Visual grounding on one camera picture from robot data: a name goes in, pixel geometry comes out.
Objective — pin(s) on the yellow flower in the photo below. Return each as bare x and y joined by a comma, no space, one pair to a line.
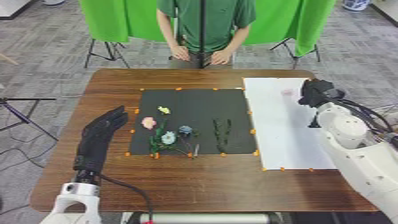
164,110

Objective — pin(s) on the black tripod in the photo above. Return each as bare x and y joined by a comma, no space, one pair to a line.
23,116

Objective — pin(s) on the blue flower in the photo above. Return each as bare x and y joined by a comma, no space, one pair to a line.
185,130

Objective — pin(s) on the pale grey bar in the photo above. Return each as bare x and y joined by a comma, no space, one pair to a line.
205,218

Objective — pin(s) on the black cloth stand legs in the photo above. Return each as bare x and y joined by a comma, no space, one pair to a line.
293,51
109,50

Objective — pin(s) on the pink flower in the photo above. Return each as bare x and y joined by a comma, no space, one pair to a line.
148,122

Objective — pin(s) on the green sprig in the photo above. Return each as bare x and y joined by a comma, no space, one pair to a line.
228,128
217,135

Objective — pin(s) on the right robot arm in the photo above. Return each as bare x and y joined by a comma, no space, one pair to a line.
348,133

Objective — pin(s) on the black stand pole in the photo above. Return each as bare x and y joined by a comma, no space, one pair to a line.
203,40

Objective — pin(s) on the dark mat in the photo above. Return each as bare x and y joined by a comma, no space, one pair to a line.
197,110

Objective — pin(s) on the person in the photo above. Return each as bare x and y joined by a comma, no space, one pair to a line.
205,20

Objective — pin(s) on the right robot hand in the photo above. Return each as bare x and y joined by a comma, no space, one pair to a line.
316,91

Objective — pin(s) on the white sheet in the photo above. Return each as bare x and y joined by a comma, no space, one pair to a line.
277,126

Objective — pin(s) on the white flower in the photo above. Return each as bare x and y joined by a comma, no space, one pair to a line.
169,137

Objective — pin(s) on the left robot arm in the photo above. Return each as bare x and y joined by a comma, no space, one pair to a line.
73,200

